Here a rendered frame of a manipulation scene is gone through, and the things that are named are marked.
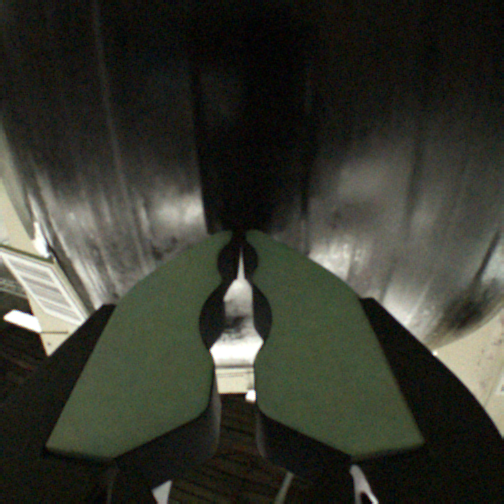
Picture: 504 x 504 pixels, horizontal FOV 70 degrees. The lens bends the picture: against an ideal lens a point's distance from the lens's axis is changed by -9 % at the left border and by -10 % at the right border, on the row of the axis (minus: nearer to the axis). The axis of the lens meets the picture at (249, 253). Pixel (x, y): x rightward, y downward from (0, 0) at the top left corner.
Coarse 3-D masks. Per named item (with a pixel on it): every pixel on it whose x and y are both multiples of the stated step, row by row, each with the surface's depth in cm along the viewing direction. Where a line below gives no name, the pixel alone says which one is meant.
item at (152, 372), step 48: (240, 240) 14; (144, 288) 10; (192, 288) 9; (144, 336) 8; (192, 336) 8; (96, 384) 7; (144, 384) 7; (192, 384) 7; (96, 432) 6; (144, 432) 6; (192, 432) 7
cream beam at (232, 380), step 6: (216, 372) 75; (222, 372) 75; (228, 372) 75; (234, 372) 75; (240, 372) 75; (246, 372) 75; (252, 372) 75; (222, 378) 76; (228, 378) 76; (234, 378) 76; (240, 378) 76; (246, 378) 76; (252, 378) 76; (222, 384) 77; (228, 384) 77; (234, 384) 77; (240, 384) 77; (246, 384) 77; (252, 384) 77; (222, 390) 78; (228, 390) 78; (234, 390) 78; (240, 390) 78; (246, 390) 78; (252, 390) 78
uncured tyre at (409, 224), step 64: (0, 0) 10; (64, 0) 10; (128, 0) 10; (192, 0) 10; (256, 0) 10; (320, 0) 10; (384, 0) 10; (448, 0) 10; (0, 64) 11; (64, 64) 10; (128, 64) 10; (192, 64) 10; (256, 64) 10; (320, 64) 10; (384, 64) 10; (448, 64) 10; (0, 128) 13; (64, 128) 11; (128, 128) 11; (192, 128) 11; (256, 128) 11; (320, 128) 11; (384, 128) 11; (448, 128) 11; (64, 192) 13; (128, 192) 13; (192, 192) 13; (256, 192) 13; (320, 192) 13; (384, 192) 13; (448, 192) 13; (64, 256) 15; (128, 256) 14; (320, 256) 14; (384, 256) 14; (448, 256) 15; (448, 320) 18
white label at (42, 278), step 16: (0, 256) 17; (16, 256) 16; (32, 256) 16; (16, 272) 18; (32, 272) 17; (48, 272) 16; (32, 288) 18; (48, 288) 18; (64, 288) 17; (48, 304) 19; (64, 304) 18; (80, 304) 18; (64, 320) 20; (80, 320) 19
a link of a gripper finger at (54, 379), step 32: (96, 320) 9; (64, 352) 8; (32, 384) 7; (64, 384) 7; (0, 416) 6; (32, 416) 6; (0, 448) 6; (32, 448) 6; (0, 480) 5; (32, 480) 5; (64, 480) 5; (96, 480) 5
